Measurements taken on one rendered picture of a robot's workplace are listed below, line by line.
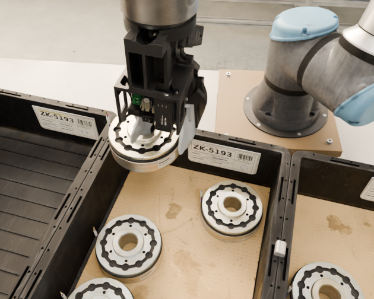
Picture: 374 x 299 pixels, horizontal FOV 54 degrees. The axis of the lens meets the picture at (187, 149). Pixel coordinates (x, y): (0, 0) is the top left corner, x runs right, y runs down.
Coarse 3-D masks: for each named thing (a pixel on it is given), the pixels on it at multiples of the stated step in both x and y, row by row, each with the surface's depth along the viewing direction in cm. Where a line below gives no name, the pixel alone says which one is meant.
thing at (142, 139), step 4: (132, 120) 52; (128, 124) 52; (132, 124) 52; (128, 128) 51; (132, 128) 51; (128, 132) 51; (152, 132) 51; (156, 132) 51; (160, 132) 51; (140, 136) 50; (144, 136) 50; (148, 136) 50; (152, 136) 50; (156, 136) 50; (136, 140) 50; (140, 140) 50; (144, 140) 50; (148, 140) 50; (152, 140) 50
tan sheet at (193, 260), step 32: (128, 192) 66; (160, 192) 66; (192, 192) 66; (256, 192) 66; (160, 224) 62; (192, 224) 62; (192, 256) 59; (224, 256) 59; (256, 256) 59; (160, 288) 56; (192, 288) 56; (224, 288) 56
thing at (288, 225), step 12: (300, 156) 59; (312, 156) 59; (324, 156) 59; (348, 168) 58; (360, 168) 57; (372, 168) 57; (288, 192) 55; (288, 204) 53; (288, 216) 52; (288, 228) 51; (288, 240) 50; (288, 252) 49; (288, 264) 48; (276, 276) 47; (288, 276) 47; (276, 288) 46
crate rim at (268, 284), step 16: (240, 144) 61; (256, 144) 61; (272, 144) 61; (96, 160) 58; (288, 160) 58; (96, 176) 57; (288, 176) 56; (80, 192) 55; (80, 208) 53; (64, 224) 51; (272, 224) 51; (272, 240) 50; (48, 256) 48; (272, 256) 48; (272, 272) 47; (32, 288) 47; (272, 288) 46
